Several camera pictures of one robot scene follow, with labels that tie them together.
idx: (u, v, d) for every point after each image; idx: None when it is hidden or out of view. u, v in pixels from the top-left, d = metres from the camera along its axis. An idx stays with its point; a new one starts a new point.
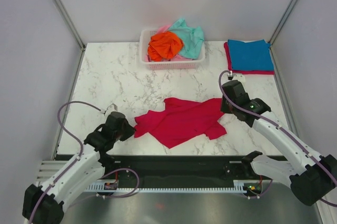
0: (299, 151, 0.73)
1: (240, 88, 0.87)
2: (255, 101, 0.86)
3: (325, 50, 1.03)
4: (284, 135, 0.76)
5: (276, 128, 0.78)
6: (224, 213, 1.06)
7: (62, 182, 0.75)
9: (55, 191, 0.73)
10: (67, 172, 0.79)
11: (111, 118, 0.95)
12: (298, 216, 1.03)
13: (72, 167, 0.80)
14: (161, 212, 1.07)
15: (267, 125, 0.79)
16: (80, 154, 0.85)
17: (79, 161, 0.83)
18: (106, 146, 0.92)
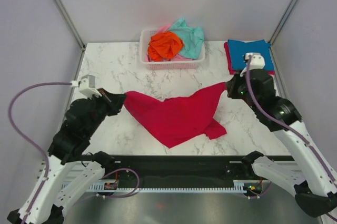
0: (325, 176, 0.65)
1: (270, 85, 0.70)
2: (284, 105, 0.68)
3: (325, 51, 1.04)
4: (312, 154, 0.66)
5: (304, 145, 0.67)
6: (223, 213, 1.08)
7: (37, 207, 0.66)
9: (32, 218, 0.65)
10: (39, 195, 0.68)
11: (70, 117, 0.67)
12: (296, 215, 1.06)
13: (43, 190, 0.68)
14: (162, 212, 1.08)
15: (296, 140, 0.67)
16: (47, 172, 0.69)
17: (49, 182, 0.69)
18: (75, 151, 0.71)
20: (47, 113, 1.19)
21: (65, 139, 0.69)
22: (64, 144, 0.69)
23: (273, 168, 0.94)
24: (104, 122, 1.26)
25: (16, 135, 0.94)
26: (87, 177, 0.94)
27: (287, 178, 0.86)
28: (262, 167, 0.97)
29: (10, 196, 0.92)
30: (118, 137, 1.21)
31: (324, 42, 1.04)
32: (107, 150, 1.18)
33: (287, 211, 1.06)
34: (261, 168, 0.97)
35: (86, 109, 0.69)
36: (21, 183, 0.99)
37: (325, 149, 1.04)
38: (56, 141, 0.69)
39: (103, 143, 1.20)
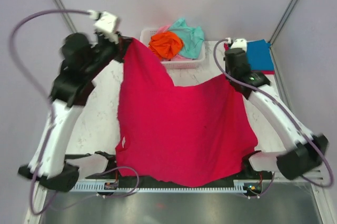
0: (291, 126, 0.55)
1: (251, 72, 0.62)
2: (255, 73, 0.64)
3: (325, 51, 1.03)
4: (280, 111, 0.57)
5: (272, 103, 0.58)
6: (224, 213, 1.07)
7: (47, 158, 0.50)
9: (45, 169, 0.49)
10: (47, 146, 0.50)
11: (66, 52, 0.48)
12: (299, 215, 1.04)
13: (49, 142, 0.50)
14: (162, 212, 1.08)
15: (264, 98, 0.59)
16: (52, 118, 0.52)
17: (58, 126, 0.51)
18: (81, 90, 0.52)
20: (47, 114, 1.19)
21: (61, 56, 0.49)
22: (75, 66, 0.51)
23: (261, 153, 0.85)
24: (105, 122, 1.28)
25: (15, 134, 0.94)
26: (93, 159, 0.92)
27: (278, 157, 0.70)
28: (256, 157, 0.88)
29: (10, 198, 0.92)
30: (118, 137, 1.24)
31: (324, 42, 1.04)
32: (107, 149, 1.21)
33: (288, 211, 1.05)
34: (256, 159, 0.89)
35: (85, 45, 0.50)
36: (22, 184, 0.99)
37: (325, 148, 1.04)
38: (56, 84, 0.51)
39: (105, 142, 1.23)
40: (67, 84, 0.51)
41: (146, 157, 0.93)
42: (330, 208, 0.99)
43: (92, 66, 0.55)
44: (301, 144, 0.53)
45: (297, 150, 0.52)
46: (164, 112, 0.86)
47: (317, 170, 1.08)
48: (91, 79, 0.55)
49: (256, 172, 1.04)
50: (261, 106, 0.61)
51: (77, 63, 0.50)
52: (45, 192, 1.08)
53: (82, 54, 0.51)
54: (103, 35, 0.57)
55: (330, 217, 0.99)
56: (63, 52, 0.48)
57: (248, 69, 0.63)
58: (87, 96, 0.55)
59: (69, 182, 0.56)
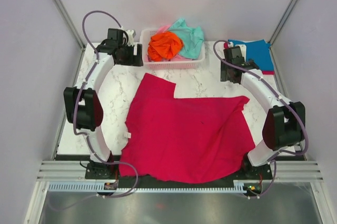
0: (271, 95, 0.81)
1: (238, 52, 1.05)
2: (248, 62, 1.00)
3: (325, 51, 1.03)
4: (263, 85, 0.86)
5: (257, 80, 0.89)
6: (224, 213, 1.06)
7: (92, 79, 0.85)
9: (90, 86, 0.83)
10: (92, 72, 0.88)
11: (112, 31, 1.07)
12: (298, 216, 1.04)
13: (95, 69, 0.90)
14: (161, 212, 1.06)
15: (251, 77, 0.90)
16: (98, 59, 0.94)
17: (99, 64, 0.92)
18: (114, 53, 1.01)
20: (47, 114, 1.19)
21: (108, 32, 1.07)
22: (112, 40, 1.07)
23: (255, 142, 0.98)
24: (105, 122, 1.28)
25: (16, 134, 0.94)
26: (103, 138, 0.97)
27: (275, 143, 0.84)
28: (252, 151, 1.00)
29: (10, 198, 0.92)
30: (118, 137, 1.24)
31: (324, 42, 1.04)
32: None
33: (287, 211, 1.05)
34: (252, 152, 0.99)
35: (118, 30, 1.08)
36: (22, 184, 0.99)
37: (324, 148, 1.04)
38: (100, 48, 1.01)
39: None
40: (107, 47, 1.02)
41: (149, 150, 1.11)
42: (330, 208, 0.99)
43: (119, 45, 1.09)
44: (279, 109, 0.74)
45: (274, 112, 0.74)
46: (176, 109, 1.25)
47: (317, 170, 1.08)
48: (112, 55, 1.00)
49: (255, 172, 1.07)
50: (250, 84, 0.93)
51: (114, 39, 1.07)
52: (45, 192, 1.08)
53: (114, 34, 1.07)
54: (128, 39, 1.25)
55: (329, 218, 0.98)
56: (110, 32, 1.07)
57: (241, 59, 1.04)
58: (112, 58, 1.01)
59: (98, 114, 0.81)
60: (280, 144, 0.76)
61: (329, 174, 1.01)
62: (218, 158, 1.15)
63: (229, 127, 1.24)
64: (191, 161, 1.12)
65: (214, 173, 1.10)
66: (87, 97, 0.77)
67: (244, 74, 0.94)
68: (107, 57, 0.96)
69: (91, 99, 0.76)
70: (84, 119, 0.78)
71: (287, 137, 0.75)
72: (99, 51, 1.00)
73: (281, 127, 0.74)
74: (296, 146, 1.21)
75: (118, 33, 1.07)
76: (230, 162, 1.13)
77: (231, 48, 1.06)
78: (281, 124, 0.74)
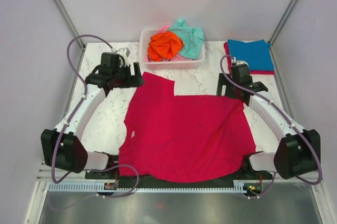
0: (284, 122, 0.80)
1: (245, 70, 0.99)
2: (256, 84, 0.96)
3: (325, 51, 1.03)
4: (275, 111, 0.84)
5: (267, 105, 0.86)
6: (224, 213, 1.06)
7: (76, 120, 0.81)
9: (72, 129, 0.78)
10: (76, 113, 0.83)
11: (106, 57, 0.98)
12: (299, 216, 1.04)
13: (81, 106, 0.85)
14: (161, 212, 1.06)
15: (260, 100, 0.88)
16: (86, 93, 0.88)
17: (86, 100, 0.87)
18: (108, 83, 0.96)
20: (47, 114, 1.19)
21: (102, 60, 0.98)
22: (106, 68, 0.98)
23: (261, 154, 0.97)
24: (105, 122, 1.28)
25: (16, 133, 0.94)
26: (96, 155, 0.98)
27: None
28: (253, 157, 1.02)
29: (10, 198, 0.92)
30: (118, 137, 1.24)
31: (323, 42, 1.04)
32: (107, 149, 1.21)
33: (287, 211, 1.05)
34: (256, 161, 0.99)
35: (111, 56, 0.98)
36: (22, 184, 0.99)
37: (324, 148, 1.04)
38: (90, 78, 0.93)
39: (104, 143, 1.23)
40: (99, 77, 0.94)
41: (148, 150, 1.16)
42: (330, 208, 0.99)
43: (114, 72, 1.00)
44: (293, 140, 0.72)
45: (287, 143, 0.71)
46: (176, 111, 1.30)
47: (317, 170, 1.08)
48: (107, 85, 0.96)
49: (255, 172, 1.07)
50: (259, 107, 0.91)
51: (108, 67, 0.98)
52: (45, 192, 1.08)
53: (108, 60, 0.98)
54: (123, 60, 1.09)
55: (329, 217, 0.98)
56: (103, 58, 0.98)
57: (248, 79, 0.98)
58: (107, 88, 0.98)
59: (79, 160, 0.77)
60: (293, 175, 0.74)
61: (329, 175, 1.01)
62: (217, 158, 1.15)
63: (228, 127, 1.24)
64: (188, 160, 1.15)
65: (212, 173, 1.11)
66: (67, 144, 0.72)
67: (253, 96, 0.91)
68: (97, 90, 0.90)
69: (72, 147, 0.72)
70: (65, 166, 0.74)
71: (301, 167, 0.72)
72: (89, 82, 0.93)
73: (295, 158, 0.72)
74: None
75: (111, 59, 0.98)
76: (229, 162, 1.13)
77: (238, 67, 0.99)
78: (294, 155, 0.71)
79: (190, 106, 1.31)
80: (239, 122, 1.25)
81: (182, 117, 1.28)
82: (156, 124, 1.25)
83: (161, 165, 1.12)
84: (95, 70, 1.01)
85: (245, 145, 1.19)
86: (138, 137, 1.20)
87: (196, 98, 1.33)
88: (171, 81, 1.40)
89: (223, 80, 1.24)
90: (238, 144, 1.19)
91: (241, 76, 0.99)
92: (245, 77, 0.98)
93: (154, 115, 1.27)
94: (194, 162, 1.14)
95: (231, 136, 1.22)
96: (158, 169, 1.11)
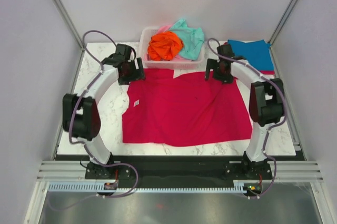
0: (254, 75, 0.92)
1: (228, 48, 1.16)
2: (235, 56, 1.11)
3: (325, 51, 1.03)
4: (249, 69, 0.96)
5: (244, 67, 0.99)
6: (224, 212, 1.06)
7: (94, 89, 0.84)
9: (91, 95, 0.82)
10: (96, 82, 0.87)
11: (121, 47, 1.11)
12: (298, 216, 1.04)
13: (98, 80, 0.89)
14: (162, 212, 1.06)
15: (239, 66, 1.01)
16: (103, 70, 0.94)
17: (103, 75, 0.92)
18: (121, 66, 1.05)
20: (47, 114, 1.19)
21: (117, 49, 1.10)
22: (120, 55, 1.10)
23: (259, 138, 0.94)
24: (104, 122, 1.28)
25: (16, 133, 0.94)
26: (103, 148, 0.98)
27: None
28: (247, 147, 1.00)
29: (11, 197, 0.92)
30: (118, 137, 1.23)
31: (324, 42, 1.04)
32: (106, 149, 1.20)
33: (287, 211, 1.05)
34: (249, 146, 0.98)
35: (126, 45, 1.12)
36: (22, 183, 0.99)
37: (324, 147, 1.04)
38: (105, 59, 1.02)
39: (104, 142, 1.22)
40: (114, 60, 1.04)
41: (148, 123, 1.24)
42: (330, 208, 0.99)
43: (126, 60, 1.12)
44: (260, 84, 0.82)
45: (255, 85, 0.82)
46: (173, 90, 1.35)
47: (317, 170, 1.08)
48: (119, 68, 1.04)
49: (255, 172, 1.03)
50: (238, 72, 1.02)
51: (121, 54, 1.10)
52: (45, 192, 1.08)
53: (122, 48, 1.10)
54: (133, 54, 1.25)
55: (329, 218, 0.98)
56: (117, 47, 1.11)
57: (231, 54, 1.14)
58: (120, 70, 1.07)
59: (95, 126, 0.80)
60: (263, 117, 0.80)
61: (329, 174, 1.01)
62: (213, 125, 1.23)
63: (220, 106, 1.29)
64: (182, 132, 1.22)
65: (210, 138, 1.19)
66: (88, 106, 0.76)
67: (233, 63, 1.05)
68: (111, 70, 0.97)
69: (90, 109, 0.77)
70: (81, 130, 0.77)
71: (270, 110, 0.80)
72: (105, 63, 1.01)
73: (263, 99, 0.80)
74: (296, 146, 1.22)
75: (126, 49, 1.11)
76: (219, 135, 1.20)
77: (221, 46, 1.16)
78: (262, 97, 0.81)
79: (187, 83, 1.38)
80: (230, 100, 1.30)
81: (179, 94, 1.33)
82: (158, 98, 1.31)
83: (163, 134, 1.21)
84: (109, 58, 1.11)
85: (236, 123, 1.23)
86: (140, 111, 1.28)
87: (192, 76, 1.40)
88: (171, 70, 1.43)
89: (211, 65, 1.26)
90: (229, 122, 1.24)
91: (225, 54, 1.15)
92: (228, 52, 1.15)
93: (155, 89, 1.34)
94: (187, 134, 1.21)
95: (222, 113, 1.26)
96: (159, 136, 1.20)
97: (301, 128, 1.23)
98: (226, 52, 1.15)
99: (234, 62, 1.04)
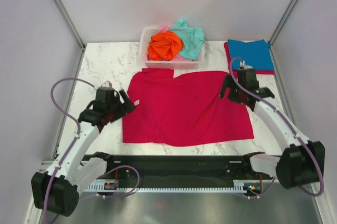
0: (288, 131, 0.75)
1: (253, 75, 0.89)
2: (262, 89, 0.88)
3: (325, 50, 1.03)
4: (280, 118, 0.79)
5: (273, 111, 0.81)
6: (224, 213, 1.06)
7: (68, 162, 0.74)
9: (64, 172, 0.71)
10: (70, 152, 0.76)
11: (101, 92, 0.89)
12: (299, 216, 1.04)
13: (74, 146, 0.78)
14: (161, 212, 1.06)
15: (265, 107, 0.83)
16: (79, 131, 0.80)
17: (79, 140, 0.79)
18: (101, 119, 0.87)
20: (47, 114, 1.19)
21: (96, 95, 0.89)
22: (100, 103, 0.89)
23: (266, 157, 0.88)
24: None
25: (16, 133, 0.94)
26: (92, 167, 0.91)
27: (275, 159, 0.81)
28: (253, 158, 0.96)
29: (11, 197, 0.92)
30: (118, 137, 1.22)
31: (324, 42, 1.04)
32: (106, 149, 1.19)
33: (288, 211, 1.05)
34: (257, 161, 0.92)
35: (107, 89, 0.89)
36: (23, 183, 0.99)
37: (324, 147, 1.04)
38: (83, 115, 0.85)
39: (104, 143, 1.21)
40: (92, 113, 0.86)
41: (148, 123, 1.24)
42: (330, 208, 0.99)
43: (109, 108, 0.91)
44: (298, 151, 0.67)
45: (291, 153, 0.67)
46: (173, 90, 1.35)
47: None
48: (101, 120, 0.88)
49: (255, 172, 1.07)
50: (264, 115, 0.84)
51: (103, 103, 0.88)
52: None
53: (101, 94, 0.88)
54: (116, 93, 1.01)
55: (330, 218, 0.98)
56: (97, 94, 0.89)
57: (255, 85, 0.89)
58: (105, 122, 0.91)
59: (71, 203, 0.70)
60: (294, 184, 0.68)
61: (329, 175, 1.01)
62: (213, 125, 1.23)
63: (220, 106, 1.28)
64: (182, 131, 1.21)
65: (210, 138, 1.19)
66: (58, 188, 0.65)
67: (257, 100, 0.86)
68: (90, 129, 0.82)
69: (62, 193, 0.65)
70: (56, 209, 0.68)
71: (303, 178, 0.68)
72: (83, 118, 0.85)
73: (297, 168, 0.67)
74: None
75: (107, 95, 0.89)
76: (220, 135, 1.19)
77: (245, 70, 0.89)
78: (299, 165, 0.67)
79: (187, 83, 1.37)
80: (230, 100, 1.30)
81: (179, 95, 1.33)
82: (157, 98, 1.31)
83: (162, 134, 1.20)
84: (90, 105, 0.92)
85: (236, 123, 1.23)
86: (140, 111, 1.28)
87: (191, 76, 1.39)
88: (171, 70, 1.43)
89: (228, 83, 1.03)
90: (229, 120, 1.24)
91: (248, 87, 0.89)
92: (252, 86, 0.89)
93: (155, 90, 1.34)
94: (187, 134, 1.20)
95: (221, 112, 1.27)
96: (159, 136, 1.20)
97: (301, 128, 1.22)
98: (251, 83, 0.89)
99: (259, 100, 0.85)
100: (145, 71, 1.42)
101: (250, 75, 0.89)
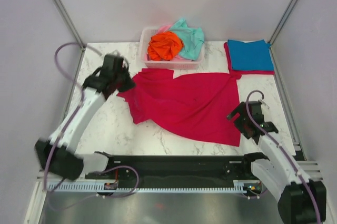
0: (290, 168, 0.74)
1: (258, 108, 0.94)
2: (267, 123, 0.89)
3: (325, 50, 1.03)
4: (282, 154, 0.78)
5: (275, 147, 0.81)
6: (223, 213, 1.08)
7: (70, 130, 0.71)
9: (66, 140, 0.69)
10: (74, 119, 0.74)
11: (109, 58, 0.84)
12: None
13: (77, 114, 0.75)
14: (161, 212, 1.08)
15: (269, 142, 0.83)
16: (83, 99, 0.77)
17: (83, 107, 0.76)
18: (107, 86, 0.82)
20: (47, 114, 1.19)
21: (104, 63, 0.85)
22: (108, 70, 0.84)
23: (268, 170, 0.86)
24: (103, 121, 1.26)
25: (15, 132, 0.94)
26: None
27: (278, 183, 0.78)
28: (257, 165, 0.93)
29: (11, 197, 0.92)
30: (118, 138, 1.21)
31: (324, 42, 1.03)
32: (106, 150, 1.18)
33: None
34: (258, 168, 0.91)
35: (114, 57, 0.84)
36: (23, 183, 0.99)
37: (325, 147, 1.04)
38: (89, 83, 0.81)
39: (104, 143, 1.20)
40: (98, 80, 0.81)
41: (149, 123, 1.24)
42: (330, 208, 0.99)
43: (116, 77, 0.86)
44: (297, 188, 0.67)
45: (291, 191, 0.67)
46: (174, 91, 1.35)
47: (317, 170, 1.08)
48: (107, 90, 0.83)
49: None
50: (267, 149, 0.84)
51: (111, 69, 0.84)
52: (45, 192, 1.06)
53: (110, 61, 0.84)
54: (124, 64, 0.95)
55: (330, 218, 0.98)
56: (106, 60, 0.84)
57: (259, 118, 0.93)
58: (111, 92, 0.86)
59: (76, 172, 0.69)
60: None
61: (330, 175, 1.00)
62: (214, 125, 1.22)
63: (220, 106, 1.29)
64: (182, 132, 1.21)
65: (210, 139, 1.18)
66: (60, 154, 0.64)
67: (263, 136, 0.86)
68: (95, 97, 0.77)
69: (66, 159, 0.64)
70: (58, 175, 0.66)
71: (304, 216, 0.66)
72: (88, 85, 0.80)
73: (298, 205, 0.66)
74: (296, 146, 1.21)
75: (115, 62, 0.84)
76: (220, 135, 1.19)
77: (251, 104, 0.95)
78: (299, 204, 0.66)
79: (187, 83, 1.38)
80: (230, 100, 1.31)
81: (180, 95, 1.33)
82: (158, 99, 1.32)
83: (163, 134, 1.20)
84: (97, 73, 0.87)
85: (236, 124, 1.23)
86: None
87: (191, 77, 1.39)
88: (171, 70, 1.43)
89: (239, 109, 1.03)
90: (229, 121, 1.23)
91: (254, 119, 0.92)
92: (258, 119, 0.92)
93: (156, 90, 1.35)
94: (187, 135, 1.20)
95: (221, 112, 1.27)
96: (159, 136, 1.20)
97: (301, 128, 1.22)
98: (257, 115, 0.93)
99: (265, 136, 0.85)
100: (145, 71, 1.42)
101: (257, 108, 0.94)
